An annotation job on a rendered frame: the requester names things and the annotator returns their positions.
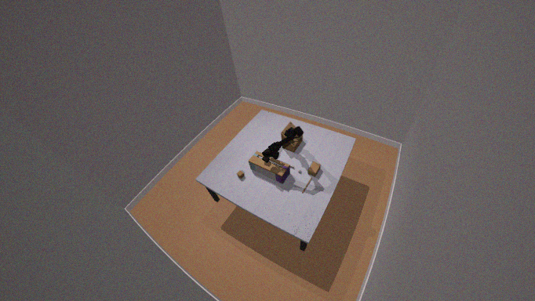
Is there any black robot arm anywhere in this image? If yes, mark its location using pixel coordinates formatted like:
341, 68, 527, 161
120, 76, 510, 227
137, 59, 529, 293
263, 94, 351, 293
262, 126, 304, 159

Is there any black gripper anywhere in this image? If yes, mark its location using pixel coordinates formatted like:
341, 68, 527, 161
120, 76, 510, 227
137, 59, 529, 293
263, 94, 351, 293
262, 153, 272, 163

